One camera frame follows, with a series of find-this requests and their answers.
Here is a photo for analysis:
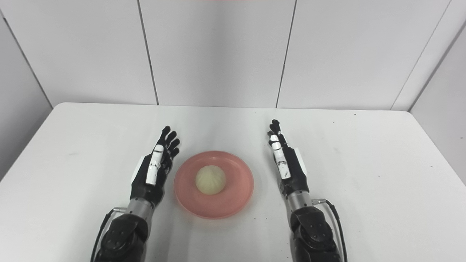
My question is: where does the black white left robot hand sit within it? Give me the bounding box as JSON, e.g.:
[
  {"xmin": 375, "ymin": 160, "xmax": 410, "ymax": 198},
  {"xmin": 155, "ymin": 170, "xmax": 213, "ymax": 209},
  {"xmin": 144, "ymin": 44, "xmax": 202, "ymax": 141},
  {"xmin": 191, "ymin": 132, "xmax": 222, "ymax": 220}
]
[{"xmin": 130, "ymin": 126, "xmax": 181, "ymax": 207}]

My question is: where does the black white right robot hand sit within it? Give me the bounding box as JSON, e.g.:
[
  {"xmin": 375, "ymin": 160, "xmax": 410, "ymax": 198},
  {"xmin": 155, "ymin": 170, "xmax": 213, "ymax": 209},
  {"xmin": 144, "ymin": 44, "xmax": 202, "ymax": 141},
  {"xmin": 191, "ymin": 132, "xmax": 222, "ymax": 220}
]
[{"xmin": 268, "ymin": 119, "xmax": 310, "ymax": 199}]

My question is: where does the cream steamed bun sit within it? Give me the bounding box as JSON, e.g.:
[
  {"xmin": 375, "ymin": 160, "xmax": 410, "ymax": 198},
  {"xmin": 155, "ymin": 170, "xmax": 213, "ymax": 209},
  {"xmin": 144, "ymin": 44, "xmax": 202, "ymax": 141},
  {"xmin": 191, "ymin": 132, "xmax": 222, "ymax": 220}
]
[{"xmin": 196, "ymin": 165, "xmax": 226, "ymax": 195}]

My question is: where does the pink round plate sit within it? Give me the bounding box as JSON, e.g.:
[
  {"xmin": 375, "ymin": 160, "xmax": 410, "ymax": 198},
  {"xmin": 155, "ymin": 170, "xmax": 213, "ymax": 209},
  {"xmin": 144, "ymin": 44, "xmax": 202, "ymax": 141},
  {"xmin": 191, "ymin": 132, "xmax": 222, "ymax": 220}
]
[{"xmin": 174, "ymin": 151, "xmax": 254, "ymax": 219}]

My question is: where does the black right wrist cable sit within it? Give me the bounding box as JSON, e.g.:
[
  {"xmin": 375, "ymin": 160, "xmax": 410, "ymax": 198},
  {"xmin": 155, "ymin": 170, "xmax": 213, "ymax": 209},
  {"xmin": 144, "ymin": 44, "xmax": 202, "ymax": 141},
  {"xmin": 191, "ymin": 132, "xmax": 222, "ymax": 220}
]
[{"xmin": 312, "ymin": 199, "xmax": 348, "ymax": 262}]

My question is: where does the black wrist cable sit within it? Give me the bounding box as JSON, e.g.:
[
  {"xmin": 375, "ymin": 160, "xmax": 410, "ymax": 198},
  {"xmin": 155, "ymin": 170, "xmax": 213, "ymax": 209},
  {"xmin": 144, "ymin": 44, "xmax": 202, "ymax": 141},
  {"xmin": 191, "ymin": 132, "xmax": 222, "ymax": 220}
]
[
  {"xmin": 312, "ymin": 199, "xmax": 348, "ymax": 262},
  {"xmin": 90, "ymin": 207, "xmax": 126, "ymax": 262}
]

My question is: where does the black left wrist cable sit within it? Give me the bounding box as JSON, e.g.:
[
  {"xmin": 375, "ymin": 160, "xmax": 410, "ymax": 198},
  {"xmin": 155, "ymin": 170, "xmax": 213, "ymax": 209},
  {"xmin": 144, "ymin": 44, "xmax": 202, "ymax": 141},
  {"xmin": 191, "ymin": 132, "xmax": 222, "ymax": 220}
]
[{"xmin": 90, "ymin": 207, "xmax": 126, "ymax": 262}]

